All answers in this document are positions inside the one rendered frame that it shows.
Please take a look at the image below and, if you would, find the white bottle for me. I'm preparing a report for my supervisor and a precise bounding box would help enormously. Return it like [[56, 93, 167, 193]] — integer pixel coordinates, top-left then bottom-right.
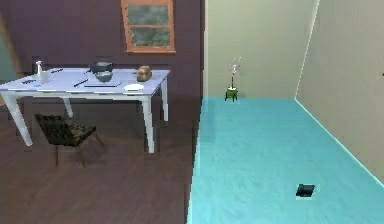
[[35, 60, 50, 84]]

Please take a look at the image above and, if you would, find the house plant in green pot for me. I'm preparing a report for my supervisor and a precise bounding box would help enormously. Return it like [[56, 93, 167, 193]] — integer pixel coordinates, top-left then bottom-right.
[[224, 56, 243, 102]]

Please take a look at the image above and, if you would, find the brown bread loaf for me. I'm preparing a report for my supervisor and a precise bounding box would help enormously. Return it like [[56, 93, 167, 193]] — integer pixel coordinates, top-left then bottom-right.
[[136, 65, 153, 83]]

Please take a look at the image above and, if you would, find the orange framed window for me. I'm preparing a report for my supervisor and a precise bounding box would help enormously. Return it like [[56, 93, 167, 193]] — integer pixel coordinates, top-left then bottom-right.
[[120, 0, 177, 55]]

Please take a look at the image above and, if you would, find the white plate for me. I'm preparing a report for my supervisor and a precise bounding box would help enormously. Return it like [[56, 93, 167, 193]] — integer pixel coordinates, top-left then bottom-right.
[[123, 83, 145, 92]]

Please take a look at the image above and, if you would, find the small black flat box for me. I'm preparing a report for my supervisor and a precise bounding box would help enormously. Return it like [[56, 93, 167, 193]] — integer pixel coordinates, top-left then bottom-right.
[[295, 183, 316, 198]]

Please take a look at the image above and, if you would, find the black pot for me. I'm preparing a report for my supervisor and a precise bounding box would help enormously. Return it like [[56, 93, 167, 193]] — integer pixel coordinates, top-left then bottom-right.
[[84, 61, 115, 75]]

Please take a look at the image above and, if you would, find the white dining table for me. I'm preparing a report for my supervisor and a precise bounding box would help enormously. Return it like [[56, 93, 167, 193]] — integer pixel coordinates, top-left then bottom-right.
[[0, 67, 171, 155]]

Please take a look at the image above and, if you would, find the dark brown chair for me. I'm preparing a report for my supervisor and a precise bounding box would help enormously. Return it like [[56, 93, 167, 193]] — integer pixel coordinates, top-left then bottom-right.
[[34, 113, 105, 169]]

